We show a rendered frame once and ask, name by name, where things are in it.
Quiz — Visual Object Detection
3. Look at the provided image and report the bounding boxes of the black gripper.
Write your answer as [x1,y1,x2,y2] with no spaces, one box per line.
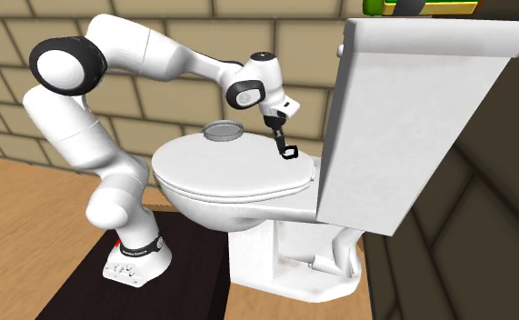
[263,113,299,161]

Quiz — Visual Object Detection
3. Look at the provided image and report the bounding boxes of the grey round dish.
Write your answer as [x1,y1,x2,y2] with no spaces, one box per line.
[202,119,245,144]

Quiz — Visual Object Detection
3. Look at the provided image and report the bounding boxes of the white toilet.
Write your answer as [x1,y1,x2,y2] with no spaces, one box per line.
[151,17,519,304]

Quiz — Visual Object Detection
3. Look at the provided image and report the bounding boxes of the dark robot stand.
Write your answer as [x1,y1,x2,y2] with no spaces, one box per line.
[35,210,232,320]

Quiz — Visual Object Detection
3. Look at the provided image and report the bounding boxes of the dark curved object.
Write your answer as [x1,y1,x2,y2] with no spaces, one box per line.
[394,0,426,17]

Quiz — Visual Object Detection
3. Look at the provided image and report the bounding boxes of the green and yellow book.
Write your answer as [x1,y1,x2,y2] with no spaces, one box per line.
[363,0,483,17]

